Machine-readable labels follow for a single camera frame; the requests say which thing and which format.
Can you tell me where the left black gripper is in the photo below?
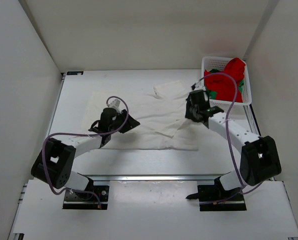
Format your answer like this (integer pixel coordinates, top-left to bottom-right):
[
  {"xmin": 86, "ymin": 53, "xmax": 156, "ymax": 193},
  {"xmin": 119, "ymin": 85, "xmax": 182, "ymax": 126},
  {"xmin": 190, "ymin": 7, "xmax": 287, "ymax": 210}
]
[{"xmin": 108, "ymin": 109, "xmax": 140, "ymax": 134}]

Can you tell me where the white t shirt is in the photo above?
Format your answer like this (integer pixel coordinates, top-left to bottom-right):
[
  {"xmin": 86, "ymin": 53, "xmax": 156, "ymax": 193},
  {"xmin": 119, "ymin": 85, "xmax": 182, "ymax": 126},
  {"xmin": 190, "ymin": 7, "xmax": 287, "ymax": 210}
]
[{"xmin": 81, "ymin": 80, "xmax": 199, "ymax": 151}]

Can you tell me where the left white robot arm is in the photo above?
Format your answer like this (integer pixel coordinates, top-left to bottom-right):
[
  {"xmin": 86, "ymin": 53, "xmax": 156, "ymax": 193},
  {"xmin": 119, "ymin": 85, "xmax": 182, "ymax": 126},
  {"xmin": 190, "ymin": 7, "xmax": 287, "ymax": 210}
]
[{"xmin": 30, "ymin": 107, "xmax": 140, "ymax": 189}]

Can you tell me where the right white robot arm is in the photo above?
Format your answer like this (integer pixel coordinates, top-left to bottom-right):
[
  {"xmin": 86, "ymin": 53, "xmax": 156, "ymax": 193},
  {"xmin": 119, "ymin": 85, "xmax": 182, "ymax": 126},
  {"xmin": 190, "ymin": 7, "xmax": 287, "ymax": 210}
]
[{"xmin": 185, "ymin": 90, "xmax": 282, "ymax": 200}]

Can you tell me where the green t shirt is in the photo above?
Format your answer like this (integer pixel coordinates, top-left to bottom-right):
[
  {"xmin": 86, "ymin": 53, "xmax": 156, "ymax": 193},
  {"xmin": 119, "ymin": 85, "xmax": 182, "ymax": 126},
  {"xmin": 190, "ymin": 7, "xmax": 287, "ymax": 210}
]
[{"xmin": 204, "ymin": 73, "xmax": 245, "ymax": 103}]

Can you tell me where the red t shirt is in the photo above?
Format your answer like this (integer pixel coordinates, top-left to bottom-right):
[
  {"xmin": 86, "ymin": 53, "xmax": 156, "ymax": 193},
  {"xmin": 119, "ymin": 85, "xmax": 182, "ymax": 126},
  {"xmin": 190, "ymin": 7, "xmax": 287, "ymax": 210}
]
[{"xmin": 203, "ymin": 57, "xmax": 246, "ymax": 103}]

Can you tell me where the white plastic basket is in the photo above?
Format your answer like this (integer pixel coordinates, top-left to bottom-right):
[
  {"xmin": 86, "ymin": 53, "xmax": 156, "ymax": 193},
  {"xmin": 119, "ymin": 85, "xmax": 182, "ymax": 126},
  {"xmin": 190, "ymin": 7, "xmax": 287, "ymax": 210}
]
[{"xmin": 201, "ymin": 56, "xmax": 252, "ymax": 106}]

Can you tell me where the dark label sticker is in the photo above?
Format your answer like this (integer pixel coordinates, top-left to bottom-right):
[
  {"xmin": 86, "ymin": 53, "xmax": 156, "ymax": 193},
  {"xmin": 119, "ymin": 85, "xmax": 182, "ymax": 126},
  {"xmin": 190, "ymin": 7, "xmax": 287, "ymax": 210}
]
[{"xmin": 66, "ymin": 71, "xmax": 84, "ymax": 76}]

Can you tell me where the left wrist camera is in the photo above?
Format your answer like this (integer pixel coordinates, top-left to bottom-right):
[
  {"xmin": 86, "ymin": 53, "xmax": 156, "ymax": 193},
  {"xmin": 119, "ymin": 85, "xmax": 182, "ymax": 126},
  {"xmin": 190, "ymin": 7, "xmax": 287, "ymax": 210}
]
[{"xmin": 106, "ymin": 99, "xmax": 121, "ymax": 114}]

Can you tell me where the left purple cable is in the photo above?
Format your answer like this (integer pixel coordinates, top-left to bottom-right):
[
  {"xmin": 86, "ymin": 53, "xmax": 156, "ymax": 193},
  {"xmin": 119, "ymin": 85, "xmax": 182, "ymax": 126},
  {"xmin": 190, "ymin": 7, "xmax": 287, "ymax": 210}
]
[{"xmin": 43, "ymin": 96, "xmax": 130, "ymax": 210}]

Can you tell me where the purple cable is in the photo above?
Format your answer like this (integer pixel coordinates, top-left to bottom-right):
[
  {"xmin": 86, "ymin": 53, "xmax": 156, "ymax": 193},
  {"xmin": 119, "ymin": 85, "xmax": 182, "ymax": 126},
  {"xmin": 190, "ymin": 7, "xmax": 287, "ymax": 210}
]
[
  {"xmin": 43, "ymin": 96, "xmax": 130, "ymax": 210},
  {"xmin": 190, "ymin": 72, "xmax": 265, "ymax": 206}
]

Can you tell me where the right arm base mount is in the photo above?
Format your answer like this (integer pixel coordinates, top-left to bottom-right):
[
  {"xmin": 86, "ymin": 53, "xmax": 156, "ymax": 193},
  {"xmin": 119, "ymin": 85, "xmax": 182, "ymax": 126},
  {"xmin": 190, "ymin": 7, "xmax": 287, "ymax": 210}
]
[{"xmin": 186, "ymin": 183, "xmax": 247, "ymax": 212}]

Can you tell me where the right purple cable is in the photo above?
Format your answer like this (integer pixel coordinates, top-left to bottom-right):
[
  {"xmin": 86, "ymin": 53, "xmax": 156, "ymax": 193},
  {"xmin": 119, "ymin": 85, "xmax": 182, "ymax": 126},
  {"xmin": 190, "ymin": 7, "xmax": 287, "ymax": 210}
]
[{"xmin": 190, "ymin": 72, "xmax": 265, "ymax": 206}]

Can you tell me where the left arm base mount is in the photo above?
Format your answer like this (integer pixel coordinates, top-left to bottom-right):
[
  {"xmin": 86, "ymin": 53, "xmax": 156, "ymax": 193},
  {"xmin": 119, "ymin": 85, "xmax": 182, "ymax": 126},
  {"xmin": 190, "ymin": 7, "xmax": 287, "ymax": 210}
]
[{"xmin": 62, "ymin": 180, "xmax": 110, "ymax": 211}]

